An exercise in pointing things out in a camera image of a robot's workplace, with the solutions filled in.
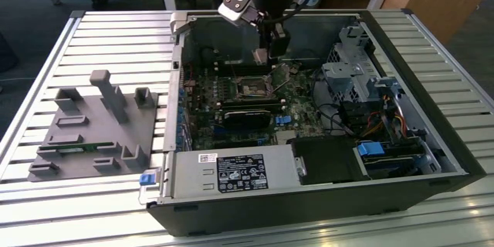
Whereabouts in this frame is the black cable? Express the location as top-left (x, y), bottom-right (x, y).
top-left (313, 102), bottom-right (357, 138)

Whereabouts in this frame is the green motherboard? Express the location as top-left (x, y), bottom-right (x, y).
top-left (175, 61), bottom-right (322, 151)

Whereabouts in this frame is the blue case latch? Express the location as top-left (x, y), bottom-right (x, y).
top-left (138, 173), bottom-right (156, 187)

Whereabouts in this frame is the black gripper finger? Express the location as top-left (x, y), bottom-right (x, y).
top-left (270, 31), bottom-right (290, 58)
top-left (259, 27), bottom-right (270, 51)

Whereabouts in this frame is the blue disk carrier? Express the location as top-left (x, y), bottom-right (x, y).
top-left (357, 141), bottom-right (385, 158)

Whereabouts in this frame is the gray parts rack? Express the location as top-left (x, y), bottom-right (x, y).
top-left (27, 69), bottom-right (162, 183)

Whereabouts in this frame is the metal socket cover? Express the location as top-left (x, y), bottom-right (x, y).
top-left (268, 63), bottom-right (294, 93)

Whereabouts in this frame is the black graphics card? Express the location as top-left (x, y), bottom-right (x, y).
top-left (222, 109), bottom-right (274, 131)

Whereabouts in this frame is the CPU socket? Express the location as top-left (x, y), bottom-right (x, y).
top-left (234, 75), bottom-right (275, 99)

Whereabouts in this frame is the silver power supply unit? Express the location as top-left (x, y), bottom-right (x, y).
top-left (170, 144), bottom-right (303, 198)

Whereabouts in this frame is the black installed RAM stick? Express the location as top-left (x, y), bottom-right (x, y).
top-left (220, 99), bottom-right (281, 107)

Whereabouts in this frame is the silver chipset heatsink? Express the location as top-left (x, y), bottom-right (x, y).
top-left (275, 130), bottom-right (301, 143)

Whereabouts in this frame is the black plastic shroud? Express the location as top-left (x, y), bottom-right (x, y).
top-left (287, 137), bottom-right (367, 186)

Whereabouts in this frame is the green RAM stick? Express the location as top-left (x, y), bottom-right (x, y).
top-left (58, 142), bottom-right (116, 153)

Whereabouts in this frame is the silver case handle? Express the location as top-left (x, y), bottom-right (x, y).
top-left (170, 11), bottom-right (194, 36)

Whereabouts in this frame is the black RAM slot bank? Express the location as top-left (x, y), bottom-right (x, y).
top-left (219, 59), bottom-right (274, 76)

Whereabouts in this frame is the black open PC case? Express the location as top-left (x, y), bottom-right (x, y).
top-left (144, 9), bottom-right (486, 238)

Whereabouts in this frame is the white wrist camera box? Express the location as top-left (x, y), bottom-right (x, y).
top-left (216, 0), bottom-right (268, 28)

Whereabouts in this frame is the silver square CPU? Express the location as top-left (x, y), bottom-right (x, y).
top-left (252, 49), bottom-right (268, 66)

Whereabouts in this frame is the coloured wire bundle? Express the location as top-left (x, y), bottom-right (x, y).
top-left (362, 93), bottom-right (409, 141)

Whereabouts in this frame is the metal drive cage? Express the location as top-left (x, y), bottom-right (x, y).
top-left (322, 25), bottom-right (398, 103)

